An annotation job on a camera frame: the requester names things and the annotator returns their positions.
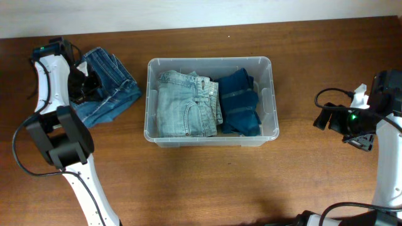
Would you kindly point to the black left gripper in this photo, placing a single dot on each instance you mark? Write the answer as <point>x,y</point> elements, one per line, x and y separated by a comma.
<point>80,95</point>

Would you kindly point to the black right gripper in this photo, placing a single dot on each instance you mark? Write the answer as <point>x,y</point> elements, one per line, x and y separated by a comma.
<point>335,124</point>

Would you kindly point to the dark blue jeans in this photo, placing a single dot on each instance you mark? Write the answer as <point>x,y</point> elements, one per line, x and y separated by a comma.
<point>118,91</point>

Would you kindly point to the teal blue shirt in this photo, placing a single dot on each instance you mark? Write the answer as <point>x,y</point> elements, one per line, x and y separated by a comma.
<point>238,102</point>

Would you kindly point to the light blue jeans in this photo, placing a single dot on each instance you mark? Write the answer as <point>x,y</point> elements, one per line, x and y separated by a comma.
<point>188,105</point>

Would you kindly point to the clear plastic storage bin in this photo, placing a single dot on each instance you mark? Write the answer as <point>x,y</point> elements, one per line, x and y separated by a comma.
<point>259,67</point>

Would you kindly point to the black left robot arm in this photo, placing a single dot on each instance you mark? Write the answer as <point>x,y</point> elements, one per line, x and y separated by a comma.
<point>56,130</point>

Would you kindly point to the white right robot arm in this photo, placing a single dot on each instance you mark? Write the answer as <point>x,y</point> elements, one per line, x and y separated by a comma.
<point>385,209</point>

